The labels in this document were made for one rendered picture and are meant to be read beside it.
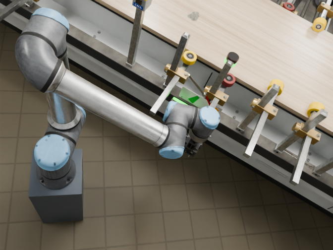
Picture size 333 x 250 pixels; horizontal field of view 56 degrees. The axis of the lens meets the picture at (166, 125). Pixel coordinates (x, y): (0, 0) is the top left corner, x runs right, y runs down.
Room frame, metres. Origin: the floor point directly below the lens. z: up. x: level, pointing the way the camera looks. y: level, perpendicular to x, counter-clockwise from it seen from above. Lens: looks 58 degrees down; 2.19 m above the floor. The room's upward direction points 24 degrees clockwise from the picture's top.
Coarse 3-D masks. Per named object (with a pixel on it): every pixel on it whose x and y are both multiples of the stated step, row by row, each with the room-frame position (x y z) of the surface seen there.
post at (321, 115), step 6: (318, 114) 1.07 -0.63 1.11; (324, 114) 1.06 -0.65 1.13; (312, 120) 1.06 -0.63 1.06; (318, 120) 1.06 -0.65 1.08; (306, 126) 1.06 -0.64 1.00; (312, 126) 1.06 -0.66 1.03; (288, 138) 1.06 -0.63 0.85; (294, 138) 1.06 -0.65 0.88; (282, 144) 1.06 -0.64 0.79; (288, 144) 1.06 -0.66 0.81; (282, 150) 1.06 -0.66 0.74
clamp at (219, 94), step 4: (208, 88) 1.14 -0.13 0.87; (208, 92) 1.12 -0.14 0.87; (216, 92) 1.14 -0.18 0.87; (220, 92) 1.15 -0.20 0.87; (208, 96) 1.12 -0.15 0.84; (212, 96) 1.11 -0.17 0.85; (216, 96) 1.11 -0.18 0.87; (220, 96) 1.12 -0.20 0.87; (228, 96) 1.15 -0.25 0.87; (212, 100) 1.11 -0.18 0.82; (220, 100) 1.11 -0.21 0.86; (224, 100) 1.11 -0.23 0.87; (220, 104) 1.11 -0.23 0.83
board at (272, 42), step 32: (96, 0) 1.40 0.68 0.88; (128, 0) 1.48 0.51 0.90; (160, 0) 1.60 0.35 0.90; (192, 0) 1.73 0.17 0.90; (224, 0) 1.86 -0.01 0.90; (256, 0) 2.00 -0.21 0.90; (160, 32) 1.35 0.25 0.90; (192, 32) 1.46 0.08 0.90; (224, 32) 1.58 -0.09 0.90; (256, 32) 1.70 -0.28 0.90; (288, 32) 1.83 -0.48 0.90; (320, 32) 1.97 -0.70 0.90; (256, 64) 1.43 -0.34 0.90; (288, 64) 1.55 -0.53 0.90; (320, 64) 1.67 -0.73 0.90; (288, 96) 1.30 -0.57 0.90; (320, 96) 1.41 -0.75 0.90; (320, 128) 1.20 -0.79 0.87
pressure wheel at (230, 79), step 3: (228, 72) 1.28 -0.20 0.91; (228, 75) 1.26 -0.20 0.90; (231, 75) 1.26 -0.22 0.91; (225, 78) 1.23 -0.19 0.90; (228, 78) 1.23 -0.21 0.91; (231, 78) 1.25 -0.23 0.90; (234, 78) 1.25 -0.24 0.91; (222, 81) 1.21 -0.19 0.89; (225, 81) 1.20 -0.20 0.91; (228, 81) 1.21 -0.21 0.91; (231, 81) 1.22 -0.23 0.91; (234, 81) 1.23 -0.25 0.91; (222, 84) 1.20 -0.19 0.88; (225, 84) 1.20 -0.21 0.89; (228, 84) 1.20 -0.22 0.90; (231, 84) 1.21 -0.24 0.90
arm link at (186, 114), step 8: (168, 104) 0.72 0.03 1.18; (176, 104) 0.73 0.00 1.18; (184, 104) 0.75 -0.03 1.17; (168, 112) 0.68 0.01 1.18; (176, 112) 0.69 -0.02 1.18; (184, 112) 0.71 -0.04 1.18; (192, 112) 0.72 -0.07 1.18; (168, 120) 0.66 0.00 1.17; (176, 120) 0.66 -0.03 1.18; (184, 120) 0.68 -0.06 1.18; (192, 120) 0.70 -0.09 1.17
